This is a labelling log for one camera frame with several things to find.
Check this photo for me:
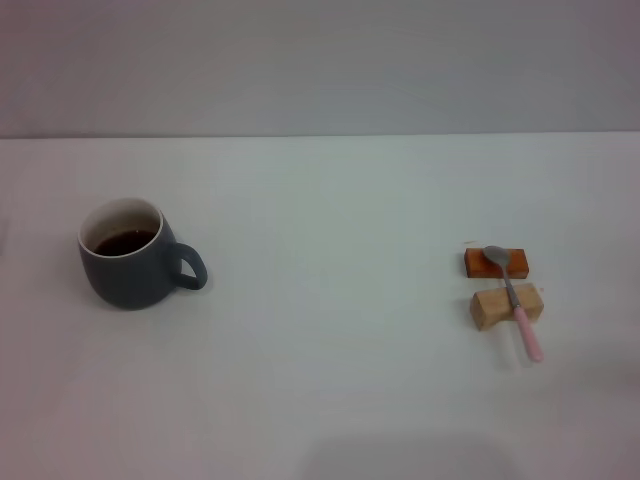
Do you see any grey ceramic coffee cup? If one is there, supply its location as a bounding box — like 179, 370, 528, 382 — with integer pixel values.
78, 197, 209, 311

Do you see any pink handled metal spoon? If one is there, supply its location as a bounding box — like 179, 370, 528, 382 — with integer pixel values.
482, 244, 545, 363

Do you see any light wooden bridge block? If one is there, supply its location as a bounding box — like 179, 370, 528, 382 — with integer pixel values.
469, 282, 545, 332

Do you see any orange brown wooden block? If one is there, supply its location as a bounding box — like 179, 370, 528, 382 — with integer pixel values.
463, 247, 530, 280

